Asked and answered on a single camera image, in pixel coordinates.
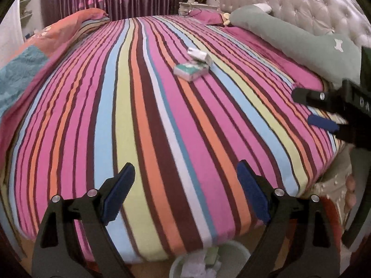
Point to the pale green trash bin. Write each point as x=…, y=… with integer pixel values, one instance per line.
x=234, y=254

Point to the small white box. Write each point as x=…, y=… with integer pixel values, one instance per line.
x=200, y=55

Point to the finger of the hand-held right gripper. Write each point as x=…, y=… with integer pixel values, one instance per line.
x=318, y=98
x=323, y=122

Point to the striped bed sheet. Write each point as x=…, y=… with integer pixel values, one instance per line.
x=130, y=107

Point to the white nightstand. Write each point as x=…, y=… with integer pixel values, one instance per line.
x=197, y=7

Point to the teal tissue pack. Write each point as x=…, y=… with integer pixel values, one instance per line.
x=191, y=71

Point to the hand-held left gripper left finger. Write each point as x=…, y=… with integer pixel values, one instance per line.
x=117, y=192

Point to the white wall shelf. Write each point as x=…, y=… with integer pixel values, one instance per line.
x=26, y=14

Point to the grey-green long pillow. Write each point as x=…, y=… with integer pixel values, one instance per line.
x=289, y=31

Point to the small cream plush toy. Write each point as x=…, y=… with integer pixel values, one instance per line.
x=227, y=19

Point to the teal knitted blanket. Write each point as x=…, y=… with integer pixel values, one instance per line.
x=20, y=72

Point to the orange folded quilt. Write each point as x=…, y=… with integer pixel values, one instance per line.
x=72, y=24

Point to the beige patterned cloth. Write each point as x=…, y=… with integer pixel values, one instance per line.
x=333, y=176

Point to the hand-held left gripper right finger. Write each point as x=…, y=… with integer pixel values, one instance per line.
x=253, y=192

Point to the person's right hand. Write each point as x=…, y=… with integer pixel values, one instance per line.
x=351, y=192

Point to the pink pillow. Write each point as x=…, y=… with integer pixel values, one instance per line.
x=208, y=16

